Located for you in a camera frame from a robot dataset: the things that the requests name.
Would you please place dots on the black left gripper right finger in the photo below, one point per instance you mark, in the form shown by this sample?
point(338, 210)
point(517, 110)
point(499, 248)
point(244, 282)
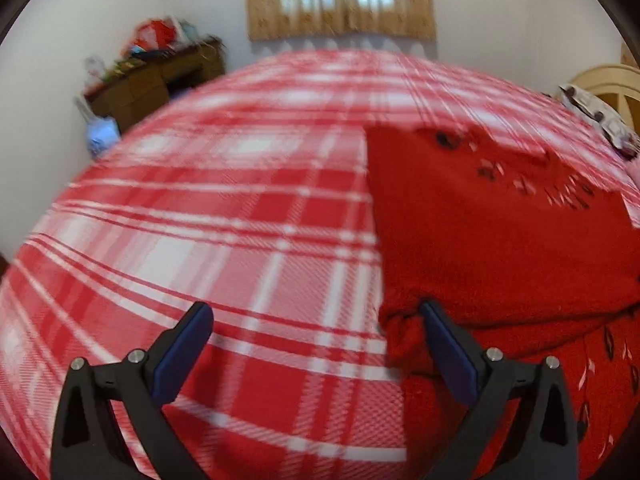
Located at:
point(541, 442)

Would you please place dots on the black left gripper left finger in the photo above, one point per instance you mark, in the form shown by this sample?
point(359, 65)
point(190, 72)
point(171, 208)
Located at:
point(87, 441)

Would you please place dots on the red knitted sweater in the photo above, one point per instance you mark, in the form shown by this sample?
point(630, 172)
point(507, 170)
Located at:
point(525, 254)

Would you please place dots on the red white plaid bedspread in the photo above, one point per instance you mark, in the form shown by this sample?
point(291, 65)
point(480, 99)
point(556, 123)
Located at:
point(251, 194)

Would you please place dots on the white blue shopping bag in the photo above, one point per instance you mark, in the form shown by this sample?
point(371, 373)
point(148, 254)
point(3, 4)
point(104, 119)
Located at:
point(102, 133)

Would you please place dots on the white brown patterned pillow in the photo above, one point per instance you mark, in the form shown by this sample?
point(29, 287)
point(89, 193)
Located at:
point(623, 139)

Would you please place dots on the brown wooden desk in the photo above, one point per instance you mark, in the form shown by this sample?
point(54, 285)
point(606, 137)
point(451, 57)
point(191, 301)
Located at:
point(151, 83)

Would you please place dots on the cream wooden headboard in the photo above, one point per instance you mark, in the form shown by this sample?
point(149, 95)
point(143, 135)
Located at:
point(617, 85)

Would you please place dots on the red gift bag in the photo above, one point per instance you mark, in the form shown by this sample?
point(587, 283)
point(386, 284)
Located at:
point(153, 35)

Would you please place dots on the white card on wall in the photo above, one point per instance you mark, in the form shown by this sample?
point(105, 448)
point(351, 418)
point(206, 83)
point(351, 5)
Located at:
point(95, 69)

